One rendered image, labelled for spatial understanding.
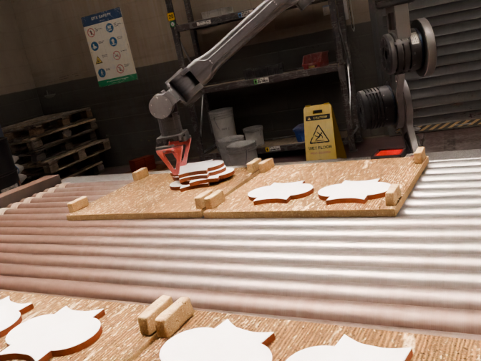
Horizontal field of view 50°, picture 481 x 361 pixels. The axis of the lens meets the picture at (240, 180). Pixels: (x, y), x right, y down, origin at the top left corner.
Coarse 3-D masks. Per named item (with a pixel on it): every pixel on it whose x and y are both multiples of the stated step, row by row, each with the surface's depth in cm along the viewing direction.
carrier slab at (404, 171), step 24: (288, 168) 134; (312, 168) 130; (336, 168) 125; (360, 168) 121; (384, 168) 117; (408, 168) 114; (240, 192) 121; (408, 192) 101; (216, 216) 111; (240, 216) 108; (264, 216) 105; (288, 216) 102; (312, 216) 100; (336, 216) 97; (360, 216) 95; (384, 216) 93
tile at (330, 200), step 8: (336, 184) 109; (344, 184) 108; (352, 184) 107; (360, 184) 106; (368, 184) 105; (376, 184) 104; (384, 184) 103; (320, 192) 106; (328, 192) 105; (336, 192) 104; (344, 192) 103; (352, 192) 102; (360, 192) 101; (368, 192) 100; (376, 192) 99; (384, 192) 99; (328, 200) 100; (336, 200) 100; (344, 200) 100; (352, 200) 99; (360, 200) 97
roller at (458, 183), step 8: (416, 184) 108; (424, 184) 107; (432, 184) 106; (440, 184) 105; (448, 184) 104; (456, 184) 104; (464, 184) 103; (472, 184) 102; (480, 184) 101; (24, 200) 169; (32, 200) 168; (40, 200) 166; (48, 200) 164; (56, 200) 162; (64, 200) 160; (72, 200) 158; (88, 200) 155
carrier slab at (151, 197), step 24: (240, 168) 145; (120, 192) 146; (144, 192) 140; (168, 192) 135; (192, 192) 130; (72, 216) 132; (96, 216) 128; (120, 216) 124; (144, 216) 121; (168, 216) 118; (192, 216) 115
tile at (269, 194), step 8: (272, 184) 119; (280, 184) 117; (288, 184) 116; (296, 184) 115; (304, 184) 114; (256, 192) 115; (264, 192) 114; (272, 192) 113; (280, 192) 111; (288, 192) 110; (296, 192) 109; (304, 192) 108; (312, 192) 110; (256, 200) 109; (264, 200) 109; (272, 200) 108; (280, 200) 107; (288, 200) 107
